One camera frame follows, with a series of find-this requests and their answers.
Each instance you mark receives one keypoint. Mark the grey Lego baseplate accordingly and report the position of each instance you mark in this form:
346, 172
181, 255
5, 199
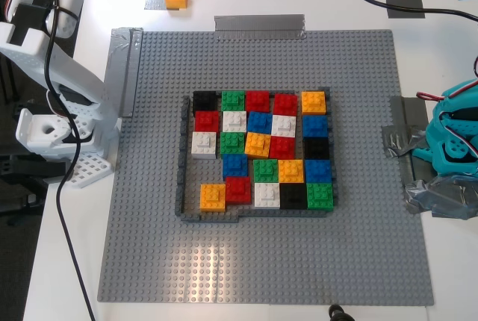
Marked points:
261, 261

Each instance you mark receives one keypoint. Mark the white Lego cube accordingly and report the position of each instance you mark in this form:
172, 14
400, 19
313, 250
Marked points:
204, 145
284, 125
234, 121
267, 195

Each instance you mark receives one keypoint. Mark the blue Lego cube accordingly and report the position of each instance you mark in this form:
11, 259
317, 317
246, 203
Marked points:
318, 171
314, 127
260, 122
235, 166

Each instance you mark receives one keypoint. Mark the wide silver tape strip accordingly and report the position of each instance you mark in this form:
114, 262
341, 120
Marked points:
257, 27

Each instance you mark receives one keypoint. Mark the red Lego cube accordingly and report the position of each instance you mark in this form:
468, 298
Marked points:
238, 189
206, 121
285, 104
257, 101
282, 147

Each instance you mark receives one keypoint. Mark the black Lego cube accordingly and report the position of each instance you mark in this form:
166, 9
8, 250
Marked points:
204, 101
316, 148
293, 196

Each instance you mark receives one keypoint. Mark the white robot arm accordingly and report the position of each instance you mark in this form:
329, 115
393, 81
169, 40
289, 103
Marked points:
56, 63

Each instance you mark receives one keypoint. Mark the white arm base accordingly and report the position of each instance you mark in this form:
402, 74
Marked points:
89, 169

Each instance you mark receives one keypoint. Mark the green Lego cube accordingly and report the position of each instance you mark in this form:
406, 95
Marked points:
233, 101
320, 196
232, 143
265, 170

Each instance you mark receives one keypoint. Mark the black knob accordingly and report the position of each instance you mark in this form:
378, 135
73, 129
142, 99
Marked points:
338, 313

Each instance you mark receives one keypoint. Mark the black table clamp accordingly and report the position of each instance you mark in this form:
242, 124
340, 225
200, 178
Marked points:
22, 168

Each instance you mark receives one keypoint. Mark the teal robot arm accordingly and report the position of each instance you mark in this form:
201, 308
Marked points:
448, 134

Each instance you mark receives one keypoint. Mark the dark grey brick frame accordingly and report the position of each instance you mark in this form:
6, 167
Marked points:
183, 171

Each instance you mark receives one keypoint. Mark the flat grey tape strip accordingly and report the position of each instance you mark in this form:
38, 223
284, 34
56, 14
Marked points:
405, 110

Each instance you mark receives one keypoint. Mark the dark grey tape patch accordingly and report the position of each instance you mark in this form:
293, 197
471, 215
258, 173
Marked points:
407, 15

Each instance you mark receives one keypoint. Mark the crumpled grey tape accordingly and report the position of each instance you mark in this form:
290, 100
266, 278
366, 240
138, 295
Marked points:
437, 198
397, 142

